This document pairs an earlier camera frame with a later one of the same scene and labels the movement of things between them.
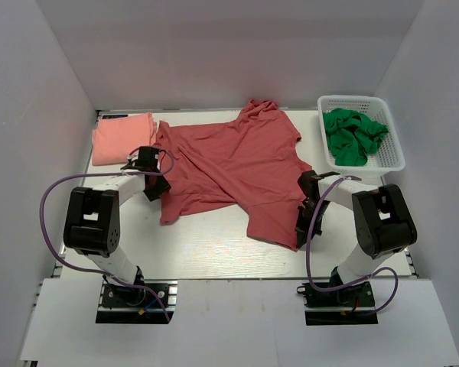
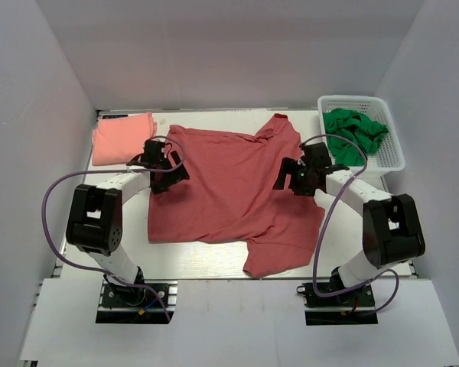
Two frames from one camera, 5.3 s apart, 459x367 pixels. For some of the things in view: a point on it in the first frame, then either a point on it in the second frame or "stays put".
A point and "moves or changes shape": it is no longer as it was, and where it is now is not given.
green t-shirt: [351, 135] stays put
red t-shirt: [254, 164] moves or changes shape
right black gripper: [301, 227] to [291, 166]
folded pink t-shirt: [114, 139] stays put
